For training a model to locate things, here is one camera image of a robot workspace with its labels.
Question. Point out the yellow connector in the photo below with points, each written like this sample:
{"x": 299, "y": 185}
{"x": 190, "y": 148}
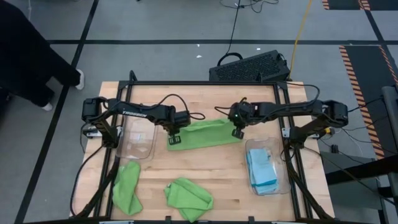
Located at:
{"x": 326, "y": 130}

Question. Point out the clear plastic bin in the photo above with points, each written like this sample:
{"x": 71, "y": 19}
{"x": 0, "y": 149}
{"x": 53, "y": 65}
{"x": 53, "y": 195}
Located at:
{"x": 281, "y": 168}
{"x": 136, "y": 146}

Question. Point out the person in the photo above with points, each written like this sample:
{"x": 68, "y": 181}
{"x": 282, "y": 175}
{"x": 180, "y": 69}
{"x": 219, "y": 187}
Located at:
{"x": 28, "y": 56}

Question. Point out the black mat with hazard stripes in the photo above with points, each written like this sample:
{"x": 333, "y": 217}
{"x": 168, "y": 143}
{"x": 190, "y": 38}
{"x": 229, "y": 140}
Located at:
{"x": 367, "y": 93}
{"x": 342, "y": 3}

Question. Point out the black power adapter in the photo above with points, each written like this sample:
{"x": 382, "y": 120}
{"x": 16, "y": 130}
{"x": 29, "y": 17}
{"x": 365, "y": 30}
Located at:
{"x": 334, "y": 148}

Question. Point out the black perforated computer case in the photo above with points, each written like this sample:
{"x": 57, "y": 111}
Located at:
{"x": 248, "y": 67}

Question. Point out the green microfiber towel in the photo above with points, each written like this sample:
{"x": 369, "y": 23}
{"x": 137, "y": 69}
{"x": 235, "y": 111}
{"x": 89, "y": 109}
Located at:
{"x": 126, "y": 189}
{"x": 189, "y": 197}
{"x": 205, "y": 135}

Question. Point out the black metal stand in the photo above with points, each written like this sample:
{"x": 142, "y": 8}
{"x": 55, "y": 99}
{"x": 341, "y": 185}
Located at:
{"x": 357, "y": 169}

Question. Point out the black metal table frame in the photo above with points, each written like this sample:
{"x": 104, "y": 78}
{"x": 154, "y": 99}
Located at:
{"x": 202, "y": 83}

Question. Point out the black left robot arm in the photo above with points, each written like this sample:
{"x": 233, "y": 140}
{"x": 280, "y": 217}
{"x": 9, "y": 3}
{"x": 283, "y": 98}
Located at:
{"x": 133, "y": 113}

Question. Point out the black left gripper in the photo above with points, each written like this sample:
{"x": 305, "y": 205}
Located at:
{"x": 180, "y": 119}

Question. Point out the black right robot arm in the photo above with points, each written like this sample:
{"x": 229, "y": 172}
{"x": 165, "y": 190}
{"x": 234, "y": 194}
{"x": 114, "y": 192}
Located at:
{"x": 295, "y": 109}

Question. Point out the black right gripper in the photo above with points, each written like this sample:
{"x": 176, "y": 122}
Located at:
{"x": 241, "y": 113}

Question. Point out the blue towel with white tag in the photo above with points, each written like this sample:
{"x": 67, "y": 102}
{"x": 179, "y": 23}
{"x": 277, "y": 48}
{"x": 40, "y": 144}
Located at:
{"x": 262, "y": 165}

